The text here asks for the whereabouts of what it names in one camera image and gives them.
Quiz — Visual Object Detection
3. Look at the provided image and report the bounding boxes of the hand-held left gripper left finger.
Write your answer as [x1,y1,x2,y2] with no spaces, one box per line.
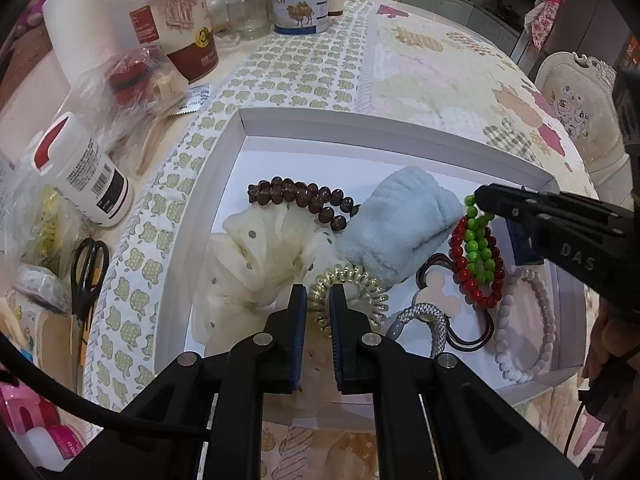
[65,283,308,480]

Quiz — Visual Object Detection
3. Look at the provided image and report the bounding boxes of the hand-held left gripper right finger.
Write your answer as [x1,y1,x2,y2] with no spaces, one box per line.
[327,283,583,480]

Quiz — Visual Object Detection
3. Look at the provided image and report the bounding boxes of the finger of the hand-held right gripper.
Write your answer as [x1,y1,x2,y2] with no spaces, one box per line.
[472,183,627,241]

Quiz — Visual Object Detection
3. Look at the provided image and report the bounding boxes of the gold coil hair tie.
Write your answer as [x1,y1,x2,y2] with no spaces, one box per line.
[307,263,390,333]

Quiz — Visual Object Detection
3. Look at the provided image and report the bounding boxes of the green bead bracelet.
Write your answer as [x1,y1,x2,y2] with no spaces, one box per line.
[464,195,496,281]

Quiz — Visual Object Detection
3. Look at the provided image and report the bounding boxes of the cream dotted scrunchie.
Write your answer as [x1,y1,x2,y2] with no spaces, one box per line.
[192,207,346,416]

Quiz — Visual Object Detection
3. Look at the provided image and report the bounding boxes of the red bead bracelet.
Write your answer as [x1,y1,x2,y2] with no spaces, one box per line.
[447,215,505,310]

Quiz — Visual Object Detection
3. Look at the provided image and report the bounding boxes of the silver coil hair tie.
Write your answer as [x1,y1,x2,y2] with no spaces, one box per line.
[385,302,453,358]

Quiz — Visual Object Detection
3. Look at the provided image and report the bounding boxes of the white bead bracelet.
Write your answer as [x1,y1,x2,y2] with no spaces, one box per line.
[494,267,557,385]

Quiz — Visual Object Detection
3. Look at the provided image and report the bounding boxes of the pink mouse charm hair tie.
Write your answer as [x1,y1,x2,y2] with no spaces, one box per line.
[417,254,496,351]

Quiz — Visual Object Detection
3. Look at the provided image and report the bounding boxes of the brown bead bracelet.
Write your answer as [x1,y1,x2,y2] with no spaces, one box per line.
[247,176,362,235]

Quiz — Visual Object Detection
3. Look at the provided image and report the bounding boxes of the light blue fluffy scrunchie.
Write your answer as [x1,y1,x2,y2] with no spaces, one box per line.
[335,166,463,286]

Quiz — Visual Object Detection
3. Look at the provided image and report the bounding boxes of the white shallow box tray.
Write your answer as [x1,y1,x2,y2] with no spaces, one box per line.
[159,107,586,413]

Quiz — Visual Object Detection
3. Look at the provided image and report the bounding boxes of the person's right hand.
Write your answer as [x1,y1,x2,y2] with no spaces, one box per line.
[582,305,640,411]

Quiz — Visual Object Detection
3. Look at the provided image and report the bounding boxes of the cream carved floral chair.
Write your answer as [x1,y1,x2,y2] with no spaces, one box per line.
[535,51,631,196]

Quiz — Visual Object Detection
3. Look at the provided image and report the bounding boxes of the patchwork quilted tablecloth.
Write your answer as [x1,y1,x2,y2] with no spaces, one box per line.
[80,0,601,480]

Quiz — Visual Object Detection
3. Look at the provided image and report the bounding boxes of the pink hanging cloth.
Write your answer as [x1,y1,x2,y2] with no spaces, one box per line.
[524,0,568,51]

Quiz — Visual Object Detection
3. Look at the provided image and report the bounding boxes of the black scissors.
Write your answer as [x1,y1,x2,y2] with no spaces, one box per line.
[70,238,110,391]

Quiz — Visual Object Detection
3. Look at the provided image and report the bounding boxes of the white bottle with red cap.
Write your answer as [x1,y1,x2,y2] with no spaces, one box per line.
[31,112,135,228]

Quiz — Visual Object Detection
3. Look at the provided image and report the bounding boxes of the clear bag with yellow contents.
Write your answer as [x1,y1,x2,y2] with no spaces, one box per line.
[15,180,81,271]

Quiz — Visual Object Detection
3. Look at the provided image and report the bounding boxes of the pink packets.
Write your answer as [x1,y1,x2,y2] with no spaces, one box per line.
[0,385,87,463]

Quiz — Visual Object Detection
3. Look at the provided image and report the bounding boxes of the clear bag of snacks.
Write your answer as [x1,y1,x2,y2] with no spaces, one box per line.
[70,45,188,126]

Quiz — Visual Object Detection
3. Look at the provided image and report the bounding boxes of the small empty glass jar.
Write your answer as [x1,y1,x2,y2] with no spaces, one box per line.
[226,0,273,40]

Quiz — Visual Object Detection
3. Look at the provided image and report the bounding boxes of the yellow lid glass jar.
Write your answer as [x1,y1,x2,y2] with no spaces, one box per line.
[107,0,221,85]

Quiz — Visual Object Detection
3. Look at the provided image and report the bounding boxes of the white paper towel roll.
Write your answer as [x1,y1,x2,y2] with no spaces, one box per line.
[42,0,126,91]

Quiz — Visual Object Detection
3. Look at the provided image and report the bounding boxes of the black cable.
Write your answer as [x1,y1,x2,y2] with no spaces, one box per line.
[0,335,211,441]

